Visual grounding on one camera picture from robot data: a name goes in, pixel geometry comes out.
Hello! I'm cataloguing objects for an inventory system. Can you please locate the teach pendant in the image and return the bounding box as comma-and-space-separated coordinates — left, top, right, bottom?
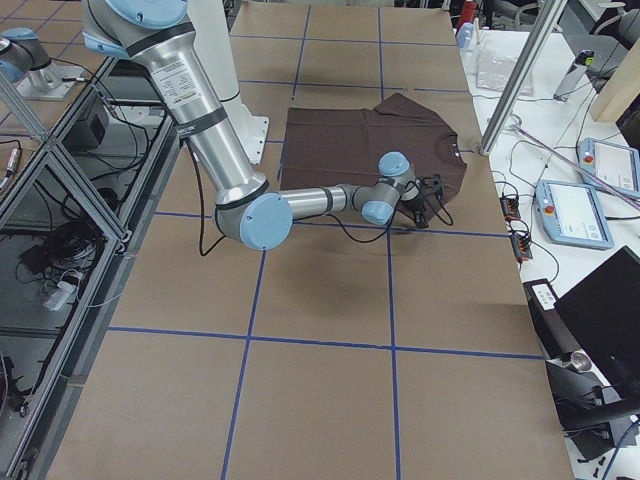
578, 138, 639, 200
535, 180, 614, 250

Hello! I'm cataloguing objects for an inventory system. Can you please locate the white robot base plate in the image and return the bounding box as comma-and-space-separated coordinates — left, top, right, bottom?
222, 98, 269, 165

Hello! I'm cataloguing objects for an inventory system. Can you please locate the dark brown t-shirt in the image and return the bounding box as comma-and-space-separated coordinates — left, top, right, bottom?
280, 93, 467, 200

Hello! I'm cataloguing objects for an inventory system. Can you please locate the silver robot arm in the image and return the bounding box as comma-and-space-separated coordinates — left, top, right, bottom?
82, 1, 426, 250

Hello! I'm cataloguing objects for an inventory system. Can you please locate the black monitor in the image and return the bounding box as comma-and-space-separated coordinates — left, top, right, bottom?
556, 247, 639, 397

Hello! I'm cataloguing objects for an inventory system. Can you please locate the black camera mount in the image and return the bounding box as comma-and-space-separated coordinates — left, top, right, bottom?
418, 174, 444, 197

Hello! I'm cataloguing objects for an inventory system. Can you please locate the aluminium profile post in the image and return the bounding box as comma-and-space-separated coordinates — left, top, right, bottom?
479, 0, 567, 155

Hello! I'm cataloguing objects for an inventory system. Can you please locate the far teach pendant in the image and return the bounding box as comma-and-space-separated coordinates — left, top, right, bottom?
578, 138, 639, 200

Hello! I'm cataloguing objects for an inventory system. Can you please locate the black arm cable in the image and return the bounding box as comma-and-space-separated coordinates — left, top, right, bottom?
180, 134, 456, 257

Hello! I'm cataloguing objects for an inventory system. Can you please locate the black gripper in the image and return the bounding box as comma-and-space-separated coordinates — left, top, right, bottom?
405, 180, 436, 229

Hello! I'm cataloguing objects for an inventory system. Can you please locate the white power adapter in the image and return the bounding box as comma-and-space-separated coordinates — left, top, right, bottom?
43, 280, 76, 312

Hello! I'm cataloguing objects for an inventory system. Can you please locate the clear plastic bag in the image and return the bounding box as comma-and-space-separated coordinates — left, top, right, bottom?
476, 50, 518, 92

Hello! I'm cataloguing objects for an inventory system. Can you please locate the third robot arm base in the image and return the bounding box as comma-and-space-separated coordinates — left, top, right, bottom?
1, 27, 84, 100

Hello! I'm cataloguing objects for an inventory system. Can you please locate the orange black connector block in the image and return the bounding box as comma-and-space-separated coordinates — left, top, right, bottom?
499, 196, 521, 220

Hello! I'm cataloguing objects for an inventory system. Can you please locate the aluminium frame rail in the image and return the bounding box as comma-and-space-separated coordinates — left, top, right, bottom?
1, 60, 179, 479

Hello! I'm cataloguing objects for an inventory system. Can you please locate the near teach pendant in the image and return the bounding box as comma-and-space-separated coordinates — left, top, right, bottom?
535, 180, 614, 250

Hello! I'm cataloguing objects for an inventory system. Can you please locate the black box with label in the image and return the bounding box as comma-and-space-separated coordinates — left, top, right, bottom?
523, 279, 562, 358

